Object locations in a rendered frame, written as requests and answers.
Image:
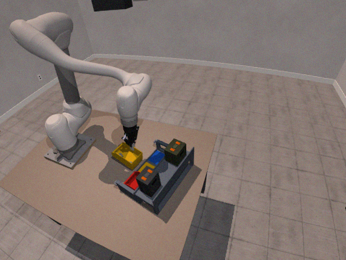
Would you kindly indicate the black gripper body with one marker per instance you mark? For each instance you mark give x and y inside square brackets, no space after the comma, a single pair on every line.
[131,130]

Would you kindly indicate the dark grey metal shelf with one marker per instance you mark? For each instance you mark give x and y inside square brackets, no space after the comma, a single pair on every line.
[170,177]

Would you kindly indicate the yellow bin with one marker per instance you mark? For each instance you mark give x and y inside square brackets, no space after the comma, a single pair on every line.
[135,156]

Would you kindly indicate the red bin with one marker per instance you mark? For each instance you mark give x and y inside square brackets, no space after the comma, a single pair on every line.
[131,181]

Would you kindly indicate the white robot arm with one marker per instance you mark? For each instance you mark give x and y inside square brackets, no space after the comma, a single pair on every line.
[48,37]

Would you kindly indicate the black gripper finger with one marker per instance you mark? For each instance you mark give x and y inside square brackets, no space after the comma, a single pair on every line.
[129,141]
[134,136]

